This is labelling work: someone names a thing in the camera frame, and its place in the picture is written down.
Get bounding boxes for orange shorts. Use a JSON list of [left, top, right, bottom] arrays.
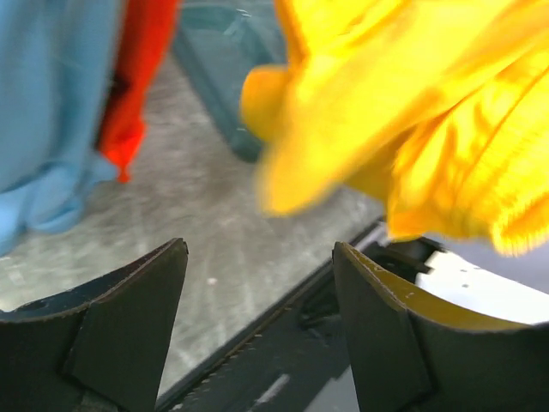
[[98, 0, 179, 183]]

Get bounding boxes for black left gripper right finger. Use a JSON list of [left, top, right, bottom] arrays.
[[333, 243, 548, 411]]

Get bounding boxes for yellow shorts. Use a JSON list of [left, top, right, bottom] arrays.
[[240, 1, 548, 255]]

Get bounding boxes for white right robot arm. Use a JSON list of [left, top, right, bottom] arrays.
[[415, 251, 548, 325]]

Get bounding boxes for light blue shorts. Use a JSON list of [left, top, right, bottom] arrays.
[[1, 1, 125, 253]]

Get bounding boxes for teal plastic tray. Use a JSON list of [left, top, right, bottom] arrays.
[[172, 1, 287, 163]]

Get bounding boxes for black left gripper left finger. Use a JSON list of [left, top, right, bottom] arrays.
[[1, 239, 188, 412]]

